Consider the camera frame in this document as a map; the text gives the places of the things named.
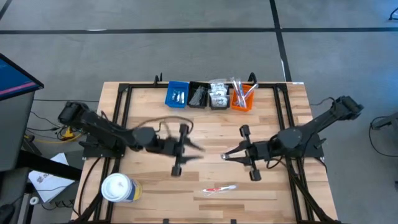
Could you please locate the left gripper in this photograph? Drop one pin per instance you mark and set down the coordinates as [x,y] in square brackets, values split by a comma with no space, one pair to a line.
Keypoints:
[178,155]

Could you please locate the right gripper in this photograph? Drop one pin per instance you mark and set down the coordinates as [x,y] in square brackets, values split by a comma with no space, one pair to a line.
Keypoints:
[248,133]

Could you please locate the bagged red toothbrush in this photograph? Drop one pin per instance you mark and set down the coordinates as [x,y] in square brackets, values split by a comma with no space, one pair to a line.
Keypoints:
[219,189]

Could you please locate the bagged black comb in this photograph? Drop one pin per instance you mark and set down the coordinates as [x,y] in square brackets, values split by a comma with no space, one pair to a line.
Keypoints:
[192,99]
[199,99]
[202,92]
[196,92]

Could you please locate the bagged white cotton pads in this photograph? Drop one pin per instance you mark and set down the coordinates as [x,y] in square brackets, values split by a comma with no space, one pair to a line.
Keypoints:
[219,102]

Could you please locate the bagged blue toothbrush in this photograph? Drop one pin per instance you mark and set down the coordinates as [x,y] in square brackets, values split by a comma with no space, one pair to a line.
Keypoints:
[236,90]
[241,93]
[250,90]

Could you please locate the bagged cotton swabs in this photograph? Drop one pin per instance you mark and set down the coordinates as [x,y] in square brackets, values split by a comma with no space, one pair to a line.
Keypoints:
[218,94]

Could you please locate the bagged cotton balls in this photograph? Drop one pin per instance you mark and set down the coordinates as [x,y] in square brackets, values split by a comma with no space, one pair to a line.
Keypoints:
[218,89]

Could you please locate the bagged white puff black print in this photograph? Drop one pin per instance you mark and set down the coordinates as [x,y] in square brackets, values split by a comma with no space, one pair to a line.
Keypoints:
[217,83]

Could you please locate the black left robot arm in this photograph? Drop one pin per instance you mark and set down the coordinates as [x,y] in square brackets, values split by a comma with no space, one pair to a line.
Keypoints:
[105,130]

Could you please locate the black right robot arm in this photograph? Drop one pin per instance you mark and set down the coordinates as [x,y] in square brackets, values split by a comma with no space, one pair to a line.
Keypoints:
[311,130]

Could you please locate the orange plastic bin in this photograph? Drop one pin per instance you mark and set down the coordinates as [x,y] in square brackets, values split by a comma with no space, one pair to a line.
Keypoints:
[234,107]

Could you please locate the black plastic bin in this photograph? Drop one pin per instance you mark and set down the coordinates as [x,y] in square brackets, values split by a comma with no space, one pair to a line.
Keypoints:
[190,84]
[210,107]

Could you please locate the blue plastic bin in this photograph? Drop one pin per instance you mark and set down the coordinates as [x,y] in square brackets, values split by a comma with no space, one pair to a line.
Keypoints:
[169,104]

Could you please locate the black table clamp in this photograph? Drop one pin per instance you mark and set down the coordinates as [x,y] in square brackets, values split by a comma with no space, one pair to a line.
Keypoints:
[252,78]
[158,79]

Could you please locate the white printed paper sheet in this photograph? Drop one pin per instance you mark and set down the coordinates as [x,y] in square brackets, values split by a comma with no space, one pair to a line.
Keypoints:
[49,183]

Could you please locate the white tape roll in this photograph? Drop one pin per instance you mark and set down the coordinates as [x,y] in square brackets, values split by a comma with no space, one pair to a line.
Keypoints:
[34,200]

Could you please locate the monitor with blue screen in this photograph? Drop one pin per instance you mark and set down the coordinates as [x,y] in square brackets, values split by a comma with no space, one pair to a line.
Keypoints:
[15,124]

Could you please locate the black stand foot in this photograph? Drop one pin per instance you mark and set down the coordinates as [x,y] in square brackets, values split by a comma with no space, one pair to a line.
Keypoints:
[394,14]

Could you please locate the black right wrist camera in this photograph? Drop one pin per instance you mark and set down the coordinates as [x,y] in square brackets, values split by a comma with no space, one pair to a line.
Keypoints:
[260,151]

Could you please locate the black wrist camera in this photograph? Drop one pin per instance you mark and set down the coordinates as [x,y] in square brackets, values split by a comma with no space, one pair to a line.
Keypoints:
[169,147]
[260,151]

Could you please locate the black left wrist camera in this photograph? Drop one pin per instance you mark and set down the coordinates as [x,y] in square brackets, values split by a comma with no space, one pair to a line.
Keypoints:
[169,147]

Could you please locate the black aluminium table frame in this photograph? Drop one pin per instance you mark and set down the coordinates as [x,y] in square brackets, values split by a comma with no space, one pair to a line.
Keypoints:
[119,102]

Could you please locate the black stand frame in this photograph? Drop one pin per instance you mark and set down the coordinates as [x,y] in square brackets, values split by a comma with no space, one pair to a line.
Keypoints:
[46,166]

